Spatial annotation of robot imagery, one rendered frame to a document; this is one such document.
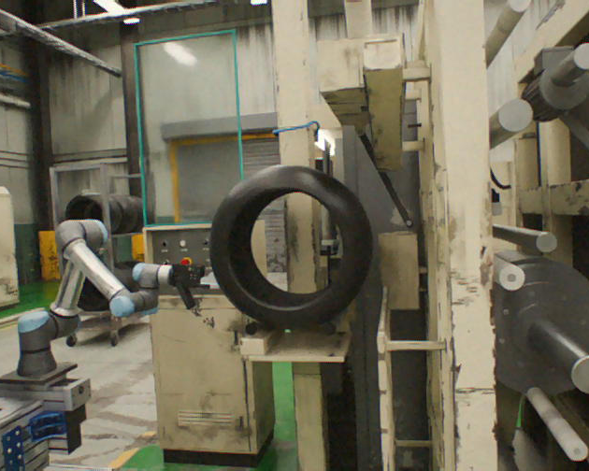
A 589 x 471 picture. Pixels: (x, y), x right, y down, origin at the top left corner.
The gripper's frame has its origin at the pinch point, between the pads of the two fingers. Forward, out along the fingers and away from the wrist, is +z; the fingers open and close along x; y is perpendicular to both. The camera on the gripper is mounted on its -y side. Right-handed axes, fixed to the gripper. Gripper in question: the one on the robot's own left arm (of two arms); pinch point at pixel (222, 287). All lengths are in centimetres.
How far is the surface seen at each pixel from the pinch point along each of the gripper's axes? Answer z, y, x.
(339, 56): 42, 75, -34
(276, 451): 9, -104, 81
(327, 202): 39, 34, -12
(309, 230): 27.0, 22.2, 27.7
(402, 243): 65, 20, 21
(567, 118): 106, 62, -25
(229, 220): 5.5, 25.8, -12.3
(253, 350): 16.2, -19.7, -9.4
